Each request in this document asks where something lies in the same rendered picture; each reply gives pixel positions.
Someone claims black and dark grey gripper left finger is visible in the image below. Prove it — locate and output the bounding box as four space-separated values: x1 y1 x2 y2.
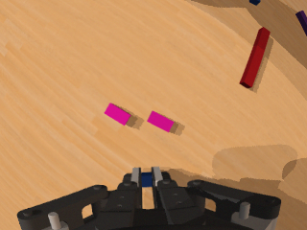
17 168 143 230

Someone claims dark purple rod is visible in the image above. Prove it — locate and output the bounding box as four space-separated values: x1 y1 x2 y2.
295 11 307 36

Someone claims small blue block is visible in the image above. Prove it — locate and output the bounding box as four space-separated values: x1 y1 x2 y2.
141 172 153 188
249 0 261 6

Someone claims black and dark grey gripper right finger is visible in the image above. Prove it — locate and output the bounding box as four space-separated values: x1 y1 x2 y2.
152 167 281 230

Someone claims magenta block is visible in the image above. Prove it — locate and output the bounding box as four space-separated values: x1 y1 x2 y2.
147 111 174 132
105 103 130 125

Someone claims dark red rod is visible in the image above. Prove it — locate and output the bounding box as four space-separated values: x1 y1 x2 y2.
239 27 271 88

